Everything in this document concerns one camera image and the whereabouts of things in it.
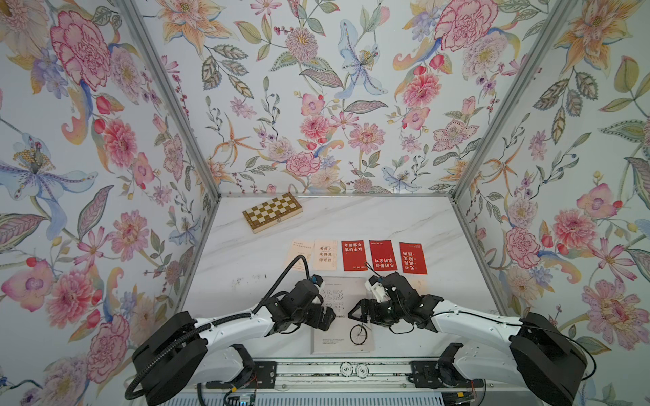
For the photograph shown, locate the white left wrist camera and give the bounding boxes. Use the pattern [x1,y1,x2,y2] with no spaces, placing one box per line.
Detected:
[310,275,323,288]

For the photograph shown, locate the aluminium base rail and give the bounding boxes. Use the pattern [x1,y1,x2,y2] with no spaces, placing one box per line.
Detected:
[124,354,560,406]

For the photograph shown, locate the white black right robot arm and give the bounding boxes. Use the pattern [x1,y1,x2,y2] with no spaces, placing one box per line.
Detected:
[348,272,588,405]

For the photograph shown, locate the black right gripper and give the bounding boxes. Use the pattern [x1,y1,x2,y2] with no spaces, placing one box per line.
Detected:
[347,298,408,325]

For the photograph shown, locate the aluminium corner post left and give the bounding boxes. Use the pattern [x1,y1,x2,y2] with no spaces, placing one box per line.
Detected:
[116,0,221,203]

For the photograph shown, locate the beige card gold characters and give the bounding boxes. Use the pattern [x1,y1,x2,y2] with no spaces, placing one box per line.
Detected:
[286,240,314,272]

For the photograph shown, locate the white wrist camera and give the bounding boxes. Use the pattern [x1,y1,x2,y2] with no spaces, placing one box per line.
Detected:
[365,280,390,303]
[310,275,323,288]

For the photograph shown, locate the beige card red characters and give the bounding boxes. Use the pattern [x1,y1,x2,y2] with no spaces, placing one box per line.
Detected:
[311,240,338,272]

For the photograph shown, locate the wooden folding chess board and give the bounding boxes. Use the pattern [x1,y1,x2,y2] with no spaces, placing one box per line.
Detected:
[242,193,303,233]

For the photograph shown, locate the aluminium corner post right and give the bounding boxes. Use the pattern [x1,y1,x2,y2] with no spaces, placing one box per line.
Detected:
[449,1,572,203]

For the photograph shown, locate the black corrugated left cable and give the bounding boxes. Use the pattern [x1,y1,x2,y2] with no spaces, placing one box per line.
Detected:
[124,254,311,402]

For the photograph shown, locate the aluminium corner post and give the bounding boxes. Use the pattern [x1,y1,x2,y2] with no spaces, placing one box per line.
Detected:
[116,0,221,203]
[449,1,572,203]

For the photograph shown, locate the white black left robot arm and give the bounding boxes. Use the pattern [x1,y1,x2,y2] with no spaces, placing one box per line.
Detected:
[125,276,336,405]

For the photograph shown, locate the white photo album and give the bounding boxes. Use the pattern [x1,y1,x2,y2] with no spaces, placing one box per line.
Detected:
[311,277,375,355]

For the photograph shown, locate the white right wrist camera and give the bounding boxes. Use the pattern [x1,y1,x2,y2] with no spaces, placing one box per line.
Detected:
[365,280,390,303]

